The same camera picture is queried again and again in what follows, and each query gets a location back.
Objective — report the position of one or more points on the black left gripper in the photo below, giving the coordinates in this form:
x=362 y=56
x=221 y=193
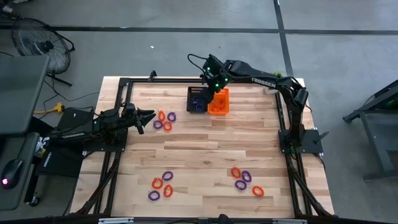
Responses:
x=138 y=121

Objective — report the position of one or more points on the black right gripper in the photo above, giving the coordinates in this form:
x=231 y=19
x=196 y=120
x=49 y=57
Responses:
x=214 y=83

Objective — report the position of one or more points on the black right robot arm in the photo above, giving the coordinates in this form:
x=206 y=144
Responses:
x=264 y=81

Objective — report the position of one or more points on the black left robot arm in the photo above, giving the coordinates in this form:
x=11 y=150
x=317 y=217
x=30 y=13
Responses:
x=93 y=129

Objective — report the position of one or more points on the orange plastic basket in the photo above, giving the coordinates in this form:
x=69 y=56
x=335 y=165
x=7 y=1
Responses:
x=224 y=109

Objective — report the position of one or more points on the black plastic basket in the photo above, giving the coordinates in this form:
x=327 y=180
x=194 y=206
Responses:
x=190 y=107

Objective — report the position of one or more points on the black arched clamp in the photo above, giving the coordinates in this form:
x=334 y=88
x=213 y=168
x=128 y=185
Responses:
x=152 y=74

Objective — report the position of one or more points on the small green potted plant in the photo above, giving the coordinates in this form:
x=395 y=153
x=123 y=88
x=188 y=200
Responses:
x=277 y=74

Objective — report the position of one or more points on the black flat box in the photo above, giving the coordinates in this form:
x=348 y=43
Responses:
x=70 y=119

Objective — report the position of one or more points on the yellow power plug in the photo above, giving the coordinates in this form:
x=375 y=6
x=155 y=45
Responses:
x=58 y=108

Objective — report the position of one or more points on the black fabric bag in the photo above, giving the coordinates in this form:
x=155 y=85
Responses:
x=62 y=161

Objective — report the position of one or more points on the black floor fan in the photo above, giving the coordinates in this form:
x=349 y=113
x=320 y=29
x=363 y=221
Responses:
x=46 y=46

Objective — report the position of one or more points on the grey desk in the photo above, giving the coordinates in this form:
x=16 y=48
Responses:
x=21 y=93

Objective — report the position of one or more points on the black desk leg caster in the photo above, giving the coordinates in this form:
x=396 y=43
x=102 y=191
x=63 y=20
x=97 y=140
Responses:
x=33 y=201

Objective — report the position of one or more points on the black computer mouse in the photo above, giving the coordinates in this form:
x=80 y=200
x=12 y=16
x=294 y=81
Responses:
x=12 y=171

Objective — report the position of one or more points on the grey desk shelf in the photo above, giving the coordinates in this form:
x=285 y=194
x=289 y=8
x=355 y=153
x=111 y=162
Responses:
x=12 y=199

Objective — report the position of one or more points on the grey metal stand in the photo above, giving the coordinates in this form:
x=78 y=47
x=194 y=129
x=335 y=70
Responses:
x=376 y=146

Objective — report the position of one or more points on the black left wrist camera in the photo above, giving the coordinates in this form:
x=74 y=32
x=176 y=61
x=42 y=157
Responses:
x=130 y=109

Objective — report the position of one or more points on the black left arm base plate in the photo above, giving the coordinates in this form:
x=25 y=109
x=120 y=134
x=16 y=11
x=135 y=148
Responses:
x=118 y=144

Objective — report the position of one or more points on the black aluminium frame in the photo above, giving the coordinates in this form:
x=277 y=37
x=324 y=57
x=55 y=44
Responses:
x=168 y=80

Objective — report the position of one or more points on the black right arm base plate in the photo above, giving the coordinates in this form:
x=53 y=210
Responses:
x=311 y=141

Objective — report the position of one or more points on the silver frame bracket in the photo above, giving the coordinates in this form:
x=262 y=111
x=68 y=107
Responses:
x=115 y=221
x=289 y=221

